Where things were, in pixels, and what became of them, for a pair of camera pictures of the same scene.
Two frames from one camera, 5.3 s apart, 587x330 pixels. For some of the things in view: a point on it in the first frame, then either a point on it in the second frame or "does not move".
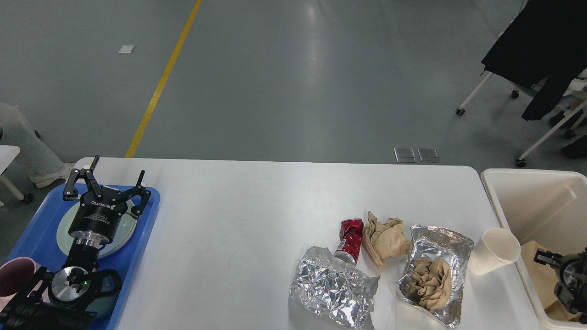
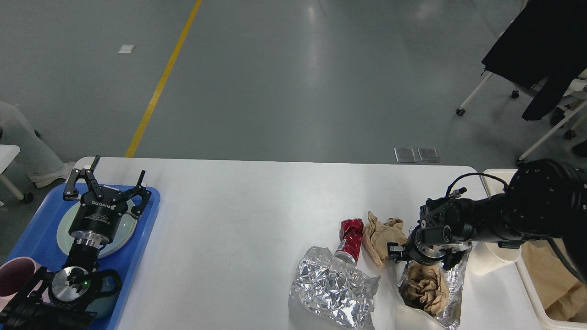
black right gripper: (569, 267) → (426, 246)
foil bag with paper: (434, 275) does not move
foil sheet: (332, 292) does not move
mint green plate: (125, 234) does not move
